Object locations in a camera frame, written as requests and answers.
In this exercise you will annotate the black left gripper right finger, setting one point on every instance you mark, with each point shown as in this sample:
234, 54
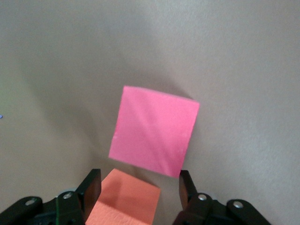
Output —
187, 199

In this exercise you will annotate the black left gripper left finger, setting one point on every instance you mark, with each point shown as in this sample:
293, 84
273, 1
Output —
91, 187

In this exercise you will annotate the orange foam cube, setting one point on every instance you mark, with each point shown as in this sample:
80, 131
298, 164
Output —
126, 199

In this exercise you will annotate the red foam cube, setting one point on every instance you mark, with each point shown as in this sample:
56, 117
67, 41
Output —
154, 131

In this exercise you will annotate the brown table cover sheet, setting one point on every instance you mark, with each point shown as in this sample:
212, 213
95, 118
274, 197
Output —
234, 70

